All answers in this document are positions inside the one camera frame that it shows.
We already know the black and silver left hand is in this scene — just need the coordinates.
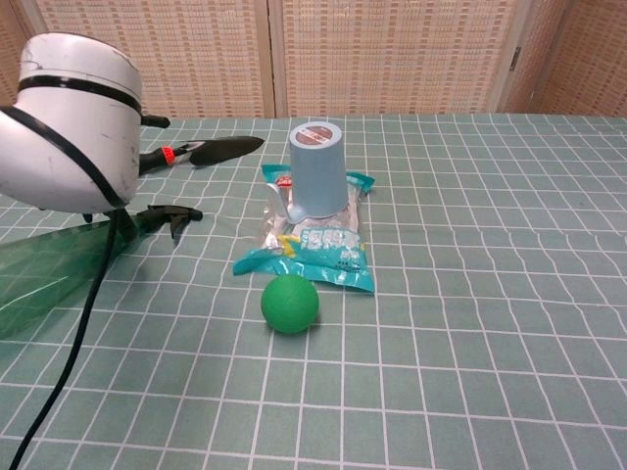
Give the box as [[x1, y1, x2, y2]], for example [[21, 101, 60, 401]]
[[115, 209, 138, 242]]

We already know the green checked tablecloth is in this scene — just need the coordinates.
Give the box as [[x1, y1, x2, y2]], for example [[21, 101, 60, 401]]
[[0, 113, 627, 470]]

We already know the green rubber ball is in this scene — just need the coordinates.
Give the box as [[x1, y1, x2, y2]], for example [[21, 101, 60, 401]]
[[260, 274, 320, 336]]

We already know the light blue plastic cup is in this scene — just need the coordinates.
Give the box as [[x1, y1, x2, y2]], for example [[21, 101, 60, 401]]
[[266, 121, 348, 225]]

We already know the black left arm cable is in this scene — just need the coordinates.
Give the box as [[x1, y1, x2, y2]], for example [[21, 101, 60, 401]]
[[0, 208, 124, 470]]

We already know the green translucent bottle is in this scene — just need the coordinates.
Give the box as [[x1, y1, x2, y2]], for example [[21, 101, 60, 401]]
[[0, 204, 205, 342]]

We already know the bamboo folding screen panel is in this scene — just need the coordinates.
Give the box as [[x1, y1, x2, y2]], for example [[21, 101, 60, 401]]
[[267, 0, 533, 118], [0, 14, 28, 107], [28, 0, 275, 119], [499, 0, 627, 118]]

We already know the teal snack bag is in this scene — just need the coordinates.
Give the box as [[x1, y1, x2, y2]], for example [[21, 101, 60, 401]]
[[231, 164, 376, 294]]

